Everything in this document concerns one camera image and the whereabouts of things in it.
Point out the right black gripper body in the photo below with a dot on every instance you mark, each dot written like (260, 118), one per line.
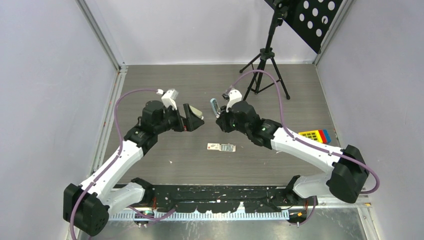
(234, 124)

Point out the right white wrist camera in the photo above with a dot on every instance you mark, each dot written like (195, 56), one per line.
(232, 97)

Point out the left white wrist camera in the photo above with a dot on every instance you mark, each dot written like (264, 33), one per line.
(168, 98)

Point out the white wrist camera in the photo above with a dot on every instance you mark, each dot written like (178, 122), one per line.
(232, 97)
(168, 98)

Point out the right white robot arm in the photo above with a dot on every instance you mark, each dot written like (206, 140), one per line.
(343, 169)

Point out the colourful block toy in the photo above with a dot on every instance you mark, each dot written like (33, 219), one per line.
(319, 135)

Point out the black tripod stand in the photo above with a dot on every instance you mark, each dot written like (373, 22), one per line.
(265, 56)

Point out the aluminium frame rail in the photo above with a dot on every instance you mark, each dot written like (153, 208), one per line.
(95, 20)

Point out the white staple box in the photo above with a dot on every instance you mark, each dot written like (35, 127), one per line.
(221, 147)

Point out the black perforated panel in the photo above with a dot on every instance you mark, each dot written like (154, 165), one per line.
(310, 19)

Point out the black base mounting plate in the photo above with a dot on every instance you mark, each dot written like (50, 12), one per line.
(221, 198)

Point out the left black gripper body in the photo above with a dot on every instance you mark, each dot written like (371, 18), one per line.
(178, 124)

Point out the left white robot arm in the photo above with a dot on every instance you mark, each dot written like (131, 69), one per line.
(89, 205)

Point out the blue white stapler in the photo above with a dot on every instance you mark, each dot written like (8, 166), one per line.
(215, 107)

